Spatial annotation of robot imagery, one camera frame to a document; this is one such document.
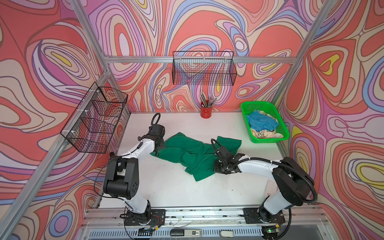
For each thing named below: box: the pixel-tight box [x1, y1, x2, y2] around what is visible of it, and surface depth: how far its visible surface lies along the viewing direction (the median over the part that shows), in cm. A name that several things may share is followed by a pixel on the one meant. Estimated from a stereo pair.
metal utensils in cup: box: [199, 91, 217, 108], surface depth 114 cm
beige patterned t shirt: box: [250, 110, 284, 139], surface depth 103 cm
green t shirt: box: [150, 132, 242, 182], surface depth 96 cm
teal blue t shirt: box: [246, 110, 279, 132], surface depth 107 cm
